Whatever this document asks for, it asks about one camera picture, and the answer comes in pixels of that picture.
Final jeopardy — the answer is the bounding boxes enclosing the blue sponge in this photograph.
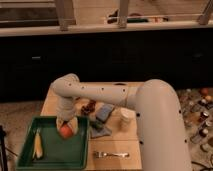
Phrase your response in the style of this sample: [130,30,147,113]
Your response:
[96,104,115,123]

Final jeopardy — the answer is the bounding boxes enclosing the dark red food item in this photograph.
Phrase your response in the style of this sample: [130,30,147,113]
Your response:
[81,100,96,115]

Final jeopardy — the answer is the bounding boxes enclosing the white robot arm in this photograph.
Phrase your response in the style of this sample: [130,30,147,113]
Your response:
[52,74,192,171]

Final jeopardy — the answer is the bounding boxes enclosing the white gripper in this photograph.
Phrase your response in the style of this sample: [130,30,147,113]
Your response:
[56,97,78,134]

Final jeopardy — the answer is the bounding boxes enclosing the silver metal fork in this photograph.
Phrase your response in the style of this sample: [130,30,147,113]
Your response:
[93,151,130,158]

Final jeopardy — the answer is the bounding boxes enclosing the wooden railing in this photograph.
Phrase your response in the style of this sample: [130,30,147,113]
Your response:
[0,0,213,37]

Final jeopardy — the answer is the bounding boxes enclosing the red apple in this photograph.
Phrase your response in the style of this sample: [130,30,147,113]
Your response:
[59,124,74,139]

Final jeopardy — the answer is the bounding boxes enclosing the white cylindrical container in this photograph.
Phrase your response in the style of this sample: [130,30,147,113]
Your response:
[120,108,132,129]

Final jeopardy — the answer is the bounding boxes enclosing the grey-green cloth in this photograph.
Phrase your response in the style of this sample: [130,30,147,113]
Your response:
[90,121,112,139]

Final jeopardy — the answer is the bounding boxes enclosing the green plastic tray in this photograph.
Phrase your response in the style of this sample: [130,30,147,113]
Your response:
[16,116,89,171]

